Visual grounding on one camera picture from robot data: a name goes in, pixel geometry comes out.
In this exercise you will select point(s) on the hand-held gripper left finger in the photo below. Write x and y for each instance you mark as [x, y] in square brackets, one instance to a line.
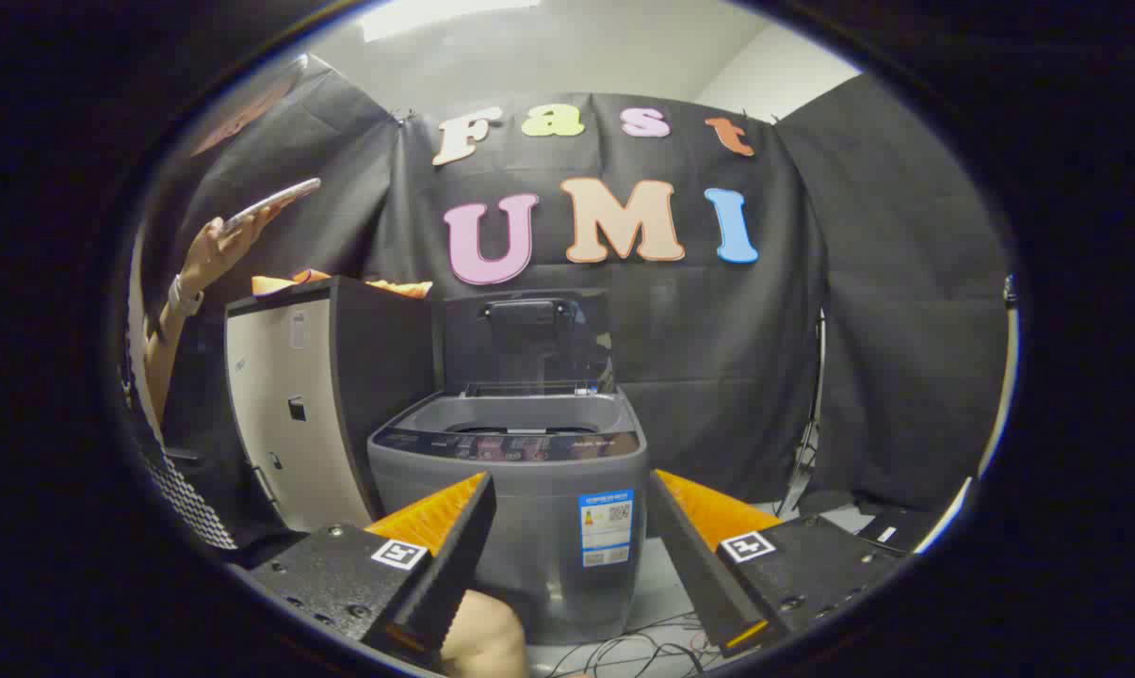
[454, 556]

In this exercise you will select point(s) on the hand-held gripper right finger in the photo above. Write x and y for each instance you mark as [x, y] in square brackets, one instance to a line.
[694, 565]

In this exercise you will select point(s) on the grey washing machine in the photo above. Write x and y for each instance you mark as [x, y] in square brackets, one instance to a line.
[520, 527]

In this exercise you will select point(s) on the yellow polo shirt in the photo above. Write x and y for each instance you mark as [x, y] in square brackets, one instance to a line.
[284, 282]

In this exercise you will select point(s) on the person's leg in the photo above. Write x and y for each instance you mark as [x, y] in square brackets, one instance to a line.
[482, 640]

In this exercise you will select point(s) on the metal backdrop stand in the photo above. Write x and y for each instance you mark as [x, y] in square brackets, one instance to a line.
[805, 461]

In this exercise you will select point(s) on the white and dark cabinet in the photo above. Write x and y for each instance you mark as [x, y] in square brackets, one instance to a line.
[294, 424]

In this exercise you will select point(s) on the black backdrop cloth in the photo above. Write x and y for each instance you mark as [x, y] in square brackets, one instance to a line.
[718, 358]

